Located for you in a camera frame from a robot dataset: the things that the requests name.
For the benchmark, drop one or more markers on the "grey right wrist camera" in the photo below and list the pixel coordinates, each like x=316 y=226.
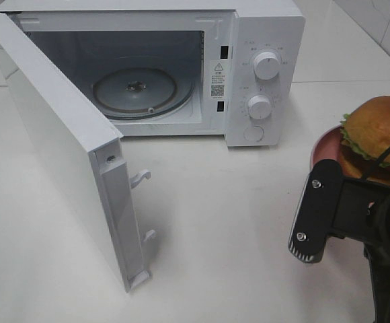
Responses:
x=315 y=211

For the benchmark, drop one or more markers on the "pink round plate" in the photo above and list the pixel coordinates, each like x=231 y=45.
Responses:
x=331 y=146

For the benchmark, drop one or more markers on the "white microwave door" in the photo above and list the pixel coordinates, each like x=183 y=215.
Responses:
x=80 y=149

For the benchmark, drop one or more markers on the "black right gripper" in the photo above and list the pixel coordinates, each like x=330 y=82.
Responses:
x=359 y=210

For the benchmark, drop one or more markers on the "upper white power knob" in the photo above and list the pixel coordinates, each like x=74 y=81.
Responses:
x=266 y=64

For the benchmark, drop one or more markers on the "white microwave oven body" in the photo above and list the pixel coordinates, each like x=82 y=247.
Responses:
x=88 y=40

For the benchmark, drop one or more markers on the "lower white timer knob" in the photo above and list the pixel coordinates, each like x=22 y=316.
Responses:
x=259 y=107

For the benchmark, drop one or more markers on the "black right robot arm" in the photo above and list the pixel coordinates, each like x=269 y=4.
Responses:
x=379 y=263

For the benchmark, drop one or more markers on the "glass microwave turntable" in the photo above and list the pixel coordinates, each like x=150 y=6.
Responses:
x=140 y=92

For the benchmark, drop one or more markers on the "round white door button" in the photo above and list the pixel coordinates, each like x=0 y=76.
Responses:
x=254 y=134

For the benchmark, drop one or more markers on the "burger with lettuce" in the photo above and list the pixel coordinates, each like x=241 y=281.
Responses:
x=365 y=136

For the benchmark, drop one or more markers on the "white warning label sticker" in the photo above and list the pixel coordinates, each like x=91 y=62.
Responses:
x=218 y=74

